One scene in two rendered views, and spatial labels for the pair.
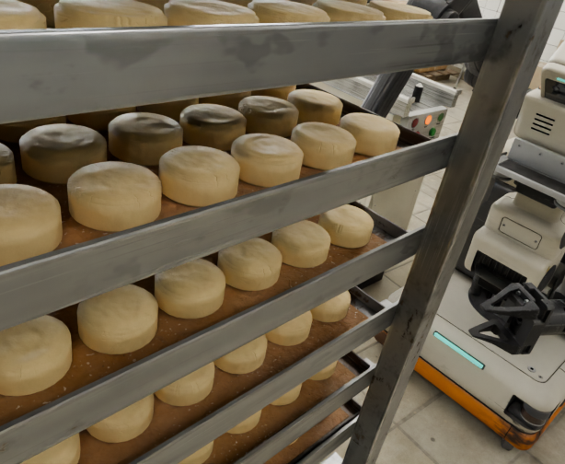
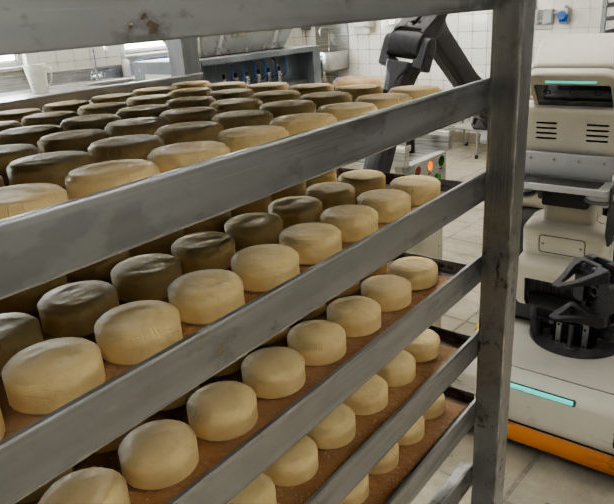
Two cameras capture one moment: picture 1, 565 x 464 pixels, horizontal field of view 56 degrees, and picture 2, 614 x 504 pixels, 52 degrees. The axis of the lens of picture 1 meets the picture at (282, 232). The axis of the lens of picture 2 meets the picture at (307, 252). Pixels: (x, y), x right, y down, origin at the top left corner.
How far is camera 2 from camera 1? 0.20 m
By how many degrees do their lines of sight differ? 11
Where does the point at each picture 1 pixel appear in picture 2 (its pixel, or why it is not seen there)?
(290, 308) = (401, 239)
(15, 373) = (212, 298)
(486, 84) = (500, 27)
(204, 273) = (320, 228)
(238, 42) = not seen: outside the picture
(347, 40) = not seen: outside the picture
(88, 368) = not seen: hidden behind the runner
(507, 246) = (554, 263)
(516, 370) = (610, 396)
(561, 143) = (571, 142)
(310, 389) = (424, 369)
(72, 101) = (259, 21)
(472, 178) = (513, 108)
